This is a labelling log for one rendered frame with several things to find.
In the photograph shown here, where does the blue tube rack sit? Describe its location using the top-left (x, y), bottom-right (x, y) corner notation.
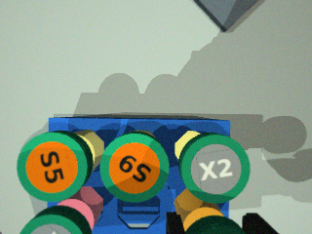
top-left (49, 117), bottom-right (230, 234)

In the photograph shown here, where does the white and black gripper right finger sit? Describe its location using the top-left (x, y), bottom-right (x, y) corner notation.
top-left (242, 213), bottom-right (279, 234)

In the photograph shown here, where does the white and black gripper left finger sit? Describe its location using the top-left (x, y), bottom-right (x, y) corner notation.
top-left (166, 212), bottom-right (185, 234)

